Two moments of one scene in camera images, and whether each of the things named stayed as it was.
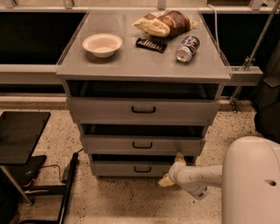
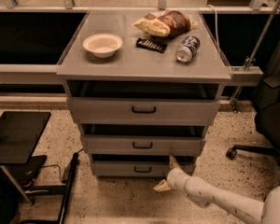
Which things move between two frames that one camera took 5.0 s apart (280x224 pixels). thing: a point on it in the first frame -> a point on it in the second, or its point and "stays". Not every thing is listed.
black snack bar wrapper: (150, 45) stays
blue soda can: (189, 44) stays
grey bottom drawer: (133, 168) stays
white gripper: (176, 172) -> (174, 177)
